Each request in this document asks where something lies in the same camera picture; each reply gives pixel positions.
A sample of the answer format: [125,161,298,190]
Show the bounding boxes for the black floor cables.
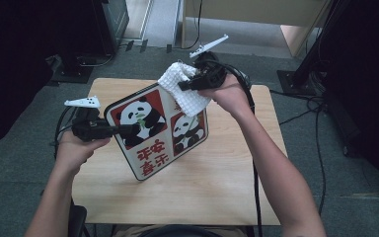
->
[269,88,329,216]

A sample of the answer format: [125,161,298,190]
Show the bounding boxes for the right hand-held gripper cable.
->
[203,58,265,237]

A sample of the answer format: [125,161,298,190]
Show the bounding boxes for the black hanging cable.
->
[181,0,203,50]

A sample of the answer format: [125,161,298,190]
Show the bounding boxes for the dark curtain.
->
[0,0,97,153]
[319,0,379,206]

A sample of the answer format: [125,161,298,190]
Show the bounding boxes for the person's right hand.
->
[197,73,255,121]

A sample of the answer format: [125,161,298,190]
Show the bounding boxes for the black metal stand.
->
[276,0,343,97]

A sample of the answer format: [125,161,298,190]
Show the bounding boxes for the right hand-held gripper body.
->
[189,34,230,91]

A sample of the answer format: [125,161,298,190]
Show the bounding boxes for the panda picture board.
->
[104,82,210,182]

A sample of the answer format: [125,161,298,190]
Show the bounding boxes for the black flat stand base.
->
[50,53,114,84]

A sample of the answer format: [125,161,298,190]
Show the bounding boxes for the beige wooden desk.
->
[181,0,331,59]

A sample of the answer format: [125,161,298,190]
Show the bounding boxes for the black computer tower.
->
[90,0,130,57]

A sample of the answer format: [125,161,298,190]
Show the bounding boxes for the left hand-held gripper cable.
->
[52,106,80,160]

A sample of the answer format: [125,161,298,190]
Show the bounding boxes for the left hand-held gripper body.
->
[63,95,114,142]

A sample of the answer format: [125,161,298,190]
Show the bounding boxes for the person's left hand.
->
[54,132,112,176]

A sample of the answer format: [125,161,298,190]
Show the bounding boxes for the white waffle cloth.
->
[157,61,212,119]

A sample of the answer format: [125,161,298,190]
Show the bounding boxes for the hand-held gripper cable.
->
[52,106,80,160]
[203,58,265,237]

